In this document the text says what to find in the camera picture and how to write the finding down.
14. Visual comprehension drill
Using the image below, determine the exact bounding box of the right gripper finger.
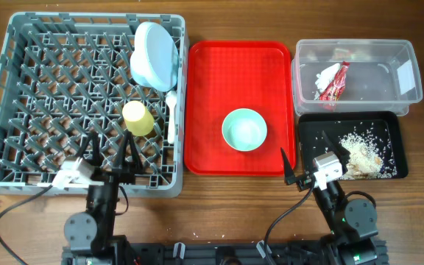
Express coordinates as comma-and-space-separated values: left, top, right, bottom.
322, 130, 350, 164
280, 148, 295, 184

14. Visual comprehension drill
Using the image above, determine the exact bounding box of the green bowl with food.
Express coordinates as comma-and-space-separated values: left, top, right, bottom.
222, 108, 268, 152

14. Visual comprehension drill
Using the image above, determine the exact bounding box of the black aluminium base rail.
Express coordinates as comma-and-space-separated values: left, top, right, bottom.
61, 240, 389, 265

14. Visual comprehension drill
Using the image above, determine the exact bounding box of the red snack wrapper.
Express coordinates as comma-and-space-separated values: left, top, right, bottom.
319, 61, 350, 110

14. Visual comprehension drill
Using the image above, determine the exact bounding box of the white plastic spoon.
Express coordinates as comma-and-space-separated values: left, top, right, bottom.
166, 90, 177, 144

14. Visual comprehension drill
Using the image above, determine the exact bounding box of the white napkin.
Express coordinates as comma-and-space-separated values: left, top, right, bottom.
314, 63, 341, 100

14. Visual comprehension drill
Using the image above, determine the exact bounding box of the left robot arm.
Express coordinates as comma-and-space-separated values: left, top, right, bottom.
60, 132, 143, 265

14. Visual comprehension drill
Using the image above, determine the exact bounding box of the black plastic tray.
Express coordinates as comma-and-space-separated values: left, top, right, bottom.
298, 111, 409, 180

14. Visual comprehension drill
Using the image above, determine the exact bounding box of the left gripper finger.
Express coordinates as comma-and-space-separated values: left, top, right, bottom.
113, 131, 144, 173
75, 131, 102, 168

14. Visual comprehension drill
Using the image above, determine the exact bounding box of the yellow plastic cup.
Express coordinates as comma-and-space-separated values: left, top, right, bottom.
122, 100, 155, 136

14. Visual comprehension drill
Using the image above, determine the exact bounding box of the clear plastic bin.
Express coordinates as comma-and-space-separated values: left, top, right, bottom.
291, 39, 423, 116

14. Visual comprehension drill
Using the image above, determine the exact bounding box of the spilled rice food waste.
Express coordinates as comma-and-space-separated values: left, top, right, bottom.
313, 121, 399, 180

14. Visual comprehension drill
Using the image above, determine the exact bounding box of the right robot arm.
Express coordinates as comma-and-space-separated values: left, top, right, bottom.
282, 132, 389, 264

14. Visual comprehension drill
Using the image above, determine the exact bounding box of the large light blue plate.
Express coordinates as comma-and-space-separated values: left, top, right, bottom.
134, 21, 179, 92

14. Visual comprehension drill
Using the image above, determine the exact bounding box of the red plastic tray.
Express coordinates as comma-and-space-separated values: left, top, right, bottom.
183, 40, 296, 176

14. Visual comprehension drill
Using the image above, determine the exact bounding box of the small light blue bowl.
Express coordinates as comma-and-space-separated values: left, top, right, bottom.
130, 51, 150, 87

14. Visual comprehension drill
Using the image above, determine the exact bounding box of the grey dishwasher rack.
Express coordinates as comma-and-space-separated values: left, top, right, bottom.
0, 12, 189, 197

